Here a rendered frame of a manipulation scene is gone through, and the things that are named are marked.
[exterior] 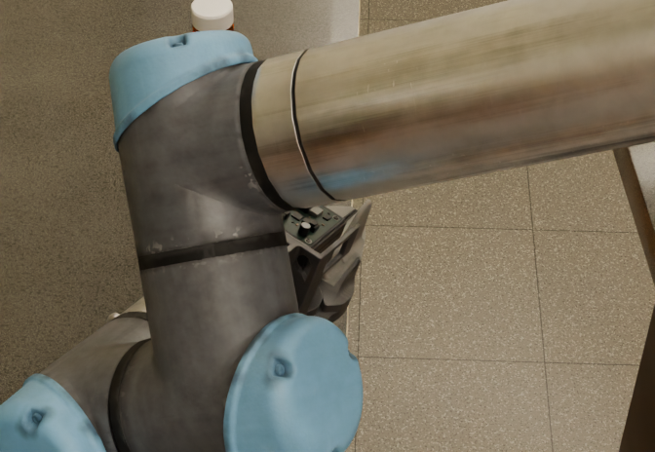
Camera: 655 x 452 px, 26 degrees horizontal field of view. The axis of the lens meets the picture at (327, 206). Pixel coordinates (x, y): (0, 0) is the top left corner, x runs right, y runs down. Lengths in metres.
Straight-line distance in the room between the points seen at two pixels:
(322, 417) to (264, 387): 0.03
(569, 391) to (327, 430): 1.66
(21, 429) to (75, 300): 0.45
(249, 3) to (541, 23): 0.87
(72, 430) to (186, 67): 0.19
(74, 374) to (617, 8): 0.34
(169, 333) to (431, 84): 0.18
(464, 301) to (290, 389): 1.78
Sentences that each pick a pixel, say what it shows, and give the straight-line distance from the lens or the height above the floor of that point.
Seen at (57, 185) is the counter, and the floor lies 0.94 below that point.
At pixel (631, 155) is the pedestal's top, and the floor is 0.94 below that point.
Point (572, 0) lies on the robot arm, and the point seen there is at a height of 1.44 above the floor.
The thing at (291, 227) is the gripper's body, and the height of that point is 1.18.
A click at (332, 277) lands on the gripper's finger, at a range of 0.95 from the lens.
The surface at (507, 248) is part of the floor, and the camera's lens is 2.52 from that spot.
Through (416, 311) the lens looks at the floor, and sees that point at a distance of 2.41.
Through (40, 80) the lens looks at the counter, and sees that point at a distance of 1.39.
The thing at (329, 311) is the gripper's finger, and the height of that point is 1.11.
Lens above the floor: 1.80
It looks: 44 degrees down
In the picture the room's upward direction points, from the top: straight up
